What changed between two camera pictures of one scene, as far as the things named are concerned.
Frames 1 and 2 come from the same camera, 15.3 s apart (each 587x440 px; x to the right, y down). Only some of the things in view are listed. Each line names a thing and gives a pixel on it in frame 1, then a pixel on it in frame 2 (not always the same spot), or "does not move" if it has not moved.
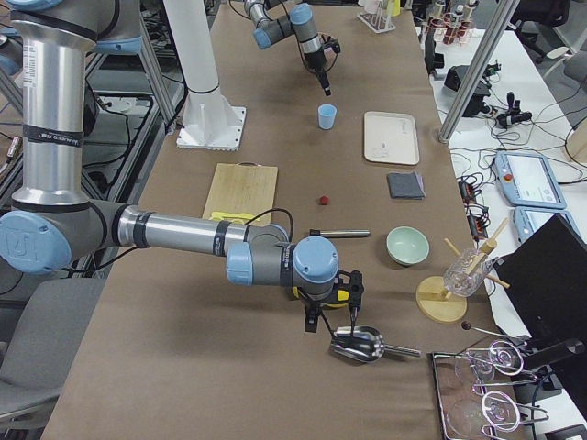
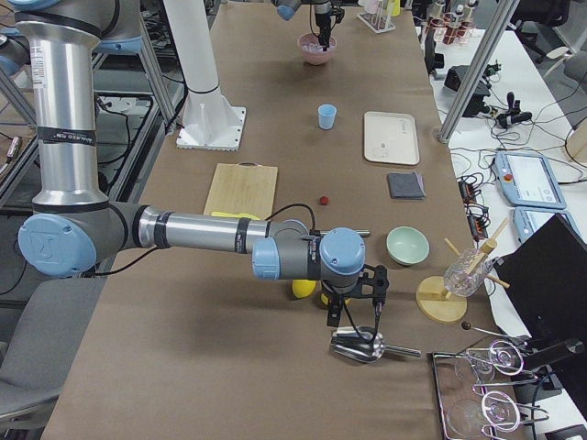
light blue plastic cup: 326,115 does not move
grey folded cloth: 406,185 does not move
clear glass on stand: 468,272 does not move
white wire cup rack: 377,22 does not move
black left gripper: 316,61 to 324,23
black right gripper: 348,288 to 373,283
